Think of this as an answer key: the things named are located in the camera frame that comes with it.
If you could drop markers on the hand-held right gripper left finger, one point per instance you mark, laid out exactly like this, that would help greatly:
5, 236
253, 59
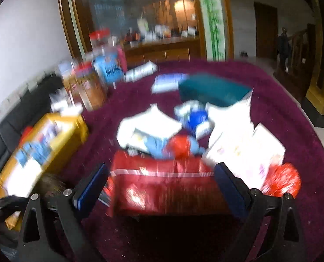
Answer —
91, 185

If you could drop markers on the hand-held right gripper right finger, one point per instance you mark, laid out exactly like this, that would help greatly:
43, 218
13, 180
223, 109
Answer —
230, 193

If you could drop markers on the brown knitted hat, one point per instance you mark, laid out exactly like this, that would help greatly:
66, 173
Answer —
51, 182

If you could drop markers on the printed clear bag white tissue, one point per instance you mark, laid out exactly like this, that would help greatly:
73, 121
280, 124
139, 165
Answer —
249, 155

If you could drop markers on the red plastic bag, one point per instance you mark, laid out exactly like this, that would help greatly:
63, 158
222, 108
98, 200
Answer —
283, 178

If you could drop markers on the yellow box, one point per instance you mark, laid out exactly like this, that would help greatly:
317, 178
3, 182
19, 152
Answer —
69, 131

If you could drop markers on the red snack bag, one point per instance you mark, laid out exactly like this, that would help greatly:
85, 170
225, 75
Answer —
164, 185

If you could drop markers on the blue and red mesh bag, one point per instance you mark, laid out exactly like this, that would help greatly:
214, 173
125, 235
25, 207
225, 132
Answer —
162, 146

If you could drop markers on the white plastic packet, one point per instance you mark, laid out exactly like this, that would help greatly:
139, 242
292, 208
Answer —
230, 120

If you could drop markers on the brown label plastic jar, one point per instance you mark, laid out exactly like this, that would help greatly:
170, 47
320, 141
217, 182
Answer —
92, 90

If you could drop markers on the black leather sofa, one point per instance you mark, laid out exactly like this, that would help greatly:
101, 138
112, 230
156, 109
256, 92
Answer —
14, 114

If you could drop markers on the teal tissue pack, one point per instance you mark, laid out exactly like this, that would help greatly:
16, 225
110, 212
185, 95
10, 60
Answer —
214, 90

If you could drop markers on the pale lid plastic jar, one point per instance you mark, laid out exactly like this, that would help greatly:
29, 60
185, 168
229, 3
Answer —
67, 69

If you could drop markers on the blue label plastic jar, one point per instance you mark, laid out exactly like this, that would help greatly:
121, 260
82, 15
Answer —
108, 67

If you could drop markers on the white paper packet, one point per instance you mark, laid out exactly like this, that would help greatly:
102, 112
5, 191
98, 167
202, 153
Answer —
140, 72

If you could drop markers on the white and blue tissue pack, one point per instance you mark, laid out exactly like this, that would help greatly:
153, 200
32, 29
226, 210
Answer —
167, 83

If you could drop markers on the red lid clear jar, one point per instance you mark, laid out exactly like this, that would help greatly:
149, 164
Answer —
99, 39

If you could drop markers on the wooden counter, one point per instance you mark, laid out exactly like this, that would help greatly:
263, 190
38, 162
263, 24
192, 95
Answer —
162, 49

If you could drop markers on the wooden stair railing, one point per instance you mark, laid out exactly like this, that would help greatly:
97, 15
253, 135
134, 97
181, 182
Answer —
298, 49

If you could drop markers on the golden wooden screen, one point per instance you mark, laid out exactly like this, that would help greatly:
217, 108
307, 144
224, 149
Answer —
320, 60

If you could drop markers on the wooden door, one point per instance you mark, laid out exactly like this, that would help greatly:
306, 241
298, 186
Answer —
265, 30

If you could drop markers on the wide bamboo painted panel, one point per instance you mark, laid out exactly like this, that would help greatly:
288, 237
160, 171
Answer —
212, 19

